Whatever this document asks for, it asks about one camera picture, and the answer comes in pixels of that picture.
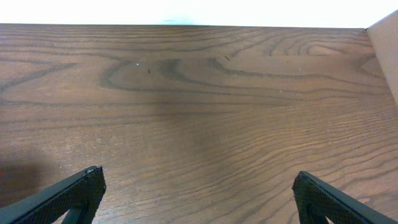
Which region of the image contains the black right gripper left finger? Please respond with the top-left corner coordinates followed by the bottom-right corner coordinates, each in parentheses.
top-left (1, 166), bottom-right (106, 223)

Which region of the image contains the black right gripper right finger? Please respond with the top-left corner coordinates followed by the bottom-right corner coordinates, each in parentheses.
top-left (292, 171), bottom-right (397, 224)

